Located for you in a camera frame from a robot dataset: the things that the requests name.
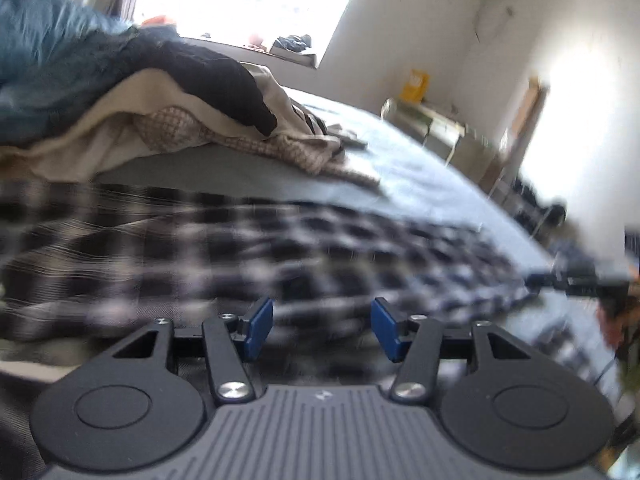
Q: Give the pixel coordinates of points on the person's right hand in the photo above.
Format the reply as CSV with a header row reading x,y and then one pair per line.
x,y
612,325

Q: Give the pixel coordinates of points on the pale wooden desk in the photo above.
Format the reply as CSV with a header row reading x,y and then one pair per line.
x,y
450,140

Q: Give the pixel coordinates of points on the black white plaid pants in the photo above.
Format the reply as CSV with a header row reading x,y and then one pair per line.
x,y
250,260

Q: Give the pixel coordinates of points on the teal quilt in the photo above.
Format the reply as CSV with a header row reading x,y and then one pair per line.
x,y
45,60

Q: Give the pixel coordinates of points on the dark sneaker pair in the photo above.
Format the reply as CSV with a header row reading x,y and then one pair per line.
x,y
292,45

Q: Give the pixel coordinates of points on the tall cardboard box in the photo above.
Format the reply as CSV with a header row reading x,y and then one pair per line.
x,y
525,120

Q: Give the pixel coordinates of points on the black garment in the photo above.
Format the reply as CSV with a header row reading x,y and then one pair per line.
x,y
200,75

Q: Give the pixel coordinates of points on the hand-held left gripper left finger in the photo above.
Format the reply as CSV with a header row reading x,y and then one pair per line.
x,y
261,327

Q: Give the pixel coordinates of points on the metal shoe rack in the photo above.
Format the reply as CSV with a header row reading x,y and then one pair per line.
x,y
525,205

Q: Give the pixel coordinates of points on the grey bed blanket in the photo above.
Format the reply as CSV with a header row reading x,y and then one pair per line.
x,y
425,180

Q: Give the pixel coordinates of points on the small orange item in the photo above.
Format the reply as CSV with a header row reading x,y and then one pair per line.
x,y
157,20

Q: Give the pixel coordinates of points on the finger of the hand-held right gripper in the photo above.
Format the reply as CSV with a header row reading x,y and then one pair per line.
x,y
575,280

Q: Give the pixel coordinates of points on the yellow box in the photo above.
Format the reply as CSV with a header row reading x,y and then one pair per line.
x,y
415,85

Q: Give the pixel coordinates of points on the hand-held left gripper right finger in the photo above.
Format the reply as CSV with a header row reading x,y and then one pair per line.
x,y
386,327

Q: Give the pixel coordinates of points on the checked beige garment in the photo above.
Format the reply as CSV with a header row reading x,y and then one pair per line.
x,y
225,140

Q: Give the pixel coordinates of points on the reddish flower pot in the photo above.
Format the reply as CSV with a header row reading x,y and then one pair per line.
x,y
256,42

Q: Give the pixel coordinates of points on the beige coat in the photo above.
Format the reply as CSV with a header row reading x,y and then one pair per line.
x,y
75,125

